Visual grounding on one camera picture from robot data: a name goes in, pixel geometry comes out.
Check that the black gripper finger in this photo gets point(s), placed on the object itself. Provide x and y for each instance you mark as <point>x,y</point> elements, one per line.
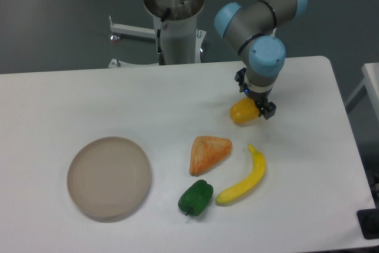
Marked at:
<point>240,79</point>
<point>266,108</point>

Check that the green bell pepper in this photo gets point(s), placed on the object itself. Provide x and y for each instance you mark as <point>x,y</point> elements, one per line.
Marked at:
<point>196,198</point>

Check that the orange triangular bread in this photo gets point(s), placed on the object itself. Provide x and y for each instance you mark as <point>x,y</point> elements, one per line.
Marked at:
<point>206,152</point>

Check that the yellow bell pepper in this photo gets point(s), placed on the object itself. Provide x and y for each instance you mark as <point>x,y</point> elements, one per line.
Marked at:
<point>244,111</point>

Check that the yellow banana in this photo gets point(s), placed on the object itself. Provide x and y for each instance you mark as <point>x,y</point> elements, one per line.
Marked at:
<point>245,186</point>

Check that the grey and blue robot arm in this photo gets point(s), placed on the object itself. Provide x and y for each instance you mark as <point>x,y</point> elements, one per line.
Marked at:
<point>248,31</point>

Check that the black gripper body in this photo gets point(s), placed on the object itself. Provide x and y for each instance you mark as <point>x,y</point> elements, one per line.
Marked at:
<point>257,93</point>

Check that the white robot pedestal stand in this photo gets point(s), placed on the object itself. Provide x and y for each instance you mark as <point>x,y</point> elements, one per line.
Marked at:
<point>175,32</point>

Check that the black device at table edge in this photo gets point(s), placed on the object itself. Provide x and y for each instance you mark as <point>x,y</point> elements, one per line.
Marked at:
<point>368,221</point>

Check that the beige round plate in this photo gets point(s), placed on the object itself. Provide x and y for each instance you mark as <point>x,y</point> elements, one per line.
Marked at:
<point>109,178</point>

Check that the white side table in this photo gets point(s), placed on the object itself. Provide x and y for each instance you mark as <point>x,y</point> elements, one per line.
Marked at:
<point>368,85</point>

